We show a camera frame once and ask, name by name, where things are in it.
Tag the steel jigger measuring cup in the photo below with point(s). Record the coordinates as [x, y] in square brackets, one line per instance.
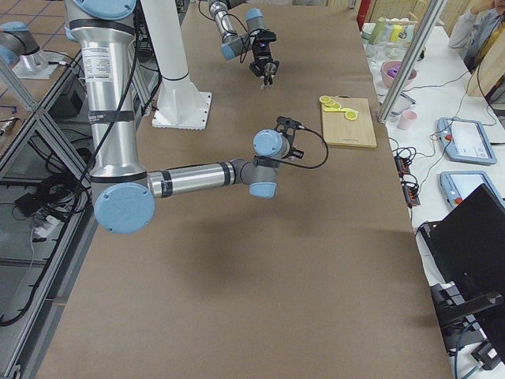
[269, 72]

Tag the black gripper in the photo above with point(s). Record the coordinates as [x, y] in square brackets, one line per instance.
[263, 59]
[297, 151]

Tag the pink plastic cup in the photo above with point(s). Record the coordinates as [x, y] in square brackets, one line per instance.
[407, 119]

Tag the aluminium frame post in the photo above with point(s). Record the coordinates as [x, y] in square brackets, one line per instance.
[420, 37]

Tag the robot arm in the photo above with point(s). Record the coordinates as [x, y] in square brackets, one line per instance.
[238, 38]
[123, 190]

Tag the lemon slice by knife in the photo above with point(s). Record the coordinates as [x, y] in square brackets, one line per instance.
[351, 115]

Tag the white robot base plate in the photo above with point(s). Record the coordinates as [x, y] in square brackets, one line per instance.
[182, 112]

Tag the yellow plastic knife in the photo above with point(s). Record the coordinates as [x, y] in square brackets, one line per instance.
[341, 110]

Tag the pink bowl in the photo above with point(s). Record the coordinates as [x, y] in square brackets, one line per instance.
[389, 71]

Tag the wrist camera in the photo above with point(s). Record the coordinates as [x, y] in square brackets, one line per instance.
[287, 127]
[265, 36]

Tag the yellow cup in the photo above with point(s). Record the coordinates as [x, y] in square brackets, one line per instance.
[396, 33]

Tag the green cup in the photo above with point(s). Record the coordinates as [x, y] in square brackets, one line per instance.
[370, 31]

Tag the black monitor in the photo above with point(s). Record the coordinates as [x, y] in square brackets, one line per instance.
[468, 249]

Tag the wooden cutting board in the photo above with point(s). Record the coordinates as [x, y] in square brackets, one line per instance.
[338, 131]

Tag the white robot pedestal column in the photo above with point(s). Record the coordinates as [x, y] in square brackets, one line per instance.
[165, 33]

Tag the upper teach pendant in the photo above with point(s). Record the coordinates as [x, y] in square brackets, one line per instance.
[465, 141]

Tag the lower teach pendant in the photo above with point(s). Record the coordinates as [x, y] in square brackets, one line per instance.
[458, 185]

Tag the seated person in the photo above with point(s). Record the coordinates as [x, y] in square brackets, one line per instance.
[475, 31]

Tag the teach pendant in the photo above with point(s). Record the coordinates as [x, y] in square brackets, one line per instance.
[465, 141]
[458, 185]

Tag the black power strip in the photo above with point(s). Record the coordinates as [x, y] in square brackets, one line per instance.
[409, 184]

